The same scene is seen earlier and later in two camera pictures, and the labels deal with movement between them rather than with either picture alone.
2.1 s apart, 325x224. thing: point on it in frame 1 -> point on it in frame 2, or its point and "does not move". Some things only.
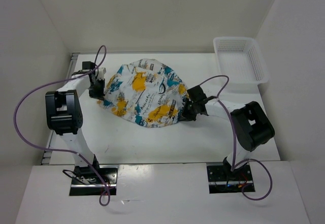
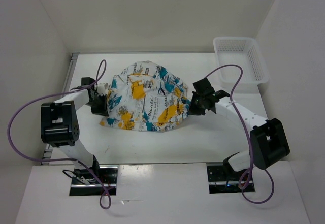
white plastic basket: (240, 60) does not move
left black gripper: (99, 95) -> (102, 110)
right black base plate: (222, 181) does not move
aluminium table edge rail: (47, 154) does not move
